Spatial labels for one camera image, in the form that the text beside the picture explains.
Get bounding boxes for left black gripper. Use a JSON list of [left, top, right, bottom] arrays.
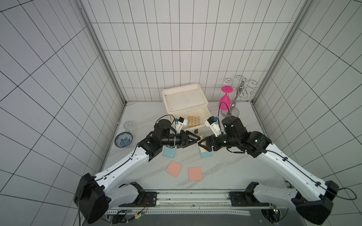
[[162, 129, 200, 149]]

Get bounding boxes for patterned sticky notes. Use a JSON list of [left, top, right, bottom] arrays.
[[198, 136, 206, 148], [188, 116, 201, 127]]

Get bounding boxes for cabinet drawer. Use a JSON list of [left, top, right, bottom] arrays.
[[179, 108, 211, 134]]

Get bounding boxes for white plastic drawer cabinet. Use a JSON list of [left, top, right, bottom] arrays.
[[161, 83, 211, 135]]

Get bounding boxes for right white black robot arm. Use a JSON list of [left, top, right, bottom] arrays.
[[199, 116, 339, 225]]

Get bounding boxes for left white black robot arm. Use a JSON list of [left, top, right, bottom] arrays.
[[74, 119, 200, 225]]

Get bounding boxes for right blue sticky notes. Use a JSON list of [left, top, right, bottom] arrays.
[[199, 147, 213, 158]]

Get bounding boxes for blue sticky notes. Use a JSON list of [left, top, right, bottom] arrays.
[[199, 147, 213, 158], [163, 147, 177, 158]]

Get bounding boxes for left blue sticky notes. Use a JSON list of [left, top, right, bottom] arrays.
[[163, 147, 177, 158]]

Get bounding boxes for right pink sticky notes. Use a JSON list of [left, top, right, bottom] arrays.
[[188, 167, 203, 181]]

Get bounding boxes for pink sticky notes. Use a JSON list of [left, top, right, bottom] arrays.
[[188, 167, 203, 181], [166, 161, 183, 177]]

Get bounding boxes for left pink sticky notes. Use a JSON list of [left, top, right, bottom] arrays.
[[166, 161, 183, 177]]

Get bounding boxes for pink plastic goblet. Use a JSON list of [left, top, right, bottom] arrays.
[[219, 86, 233, 111]]

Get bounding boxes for clear drinking glass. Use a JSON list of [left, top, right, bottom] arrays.
[[123, 121, 137, 134]]

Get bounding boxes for chrome glass holder stand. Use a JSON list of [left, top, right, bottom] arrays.
[[221, 75, 258, 117]]

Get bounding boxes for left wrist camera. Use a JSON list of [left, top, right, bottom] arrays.
[[175, 117, 188, 133]]

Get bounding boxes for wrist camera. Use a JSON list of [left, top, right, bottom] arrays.
[[205, 116, 222, 137], [175, 117, 188, 133]]

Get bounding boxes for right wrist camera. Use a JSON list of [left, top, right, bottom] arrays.
[[205, 116, 222, 137]]

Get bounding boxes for aluminium mounting rail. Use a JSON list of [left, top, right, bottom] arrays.
[[108, 185, 297, 216]]

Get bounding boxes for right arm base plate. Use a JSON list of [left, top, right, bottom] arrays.
[[228, 192, 270, 207]]

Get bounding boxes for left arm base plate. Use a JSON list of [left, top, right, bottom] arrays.
[[135, 192, 158, 207]]

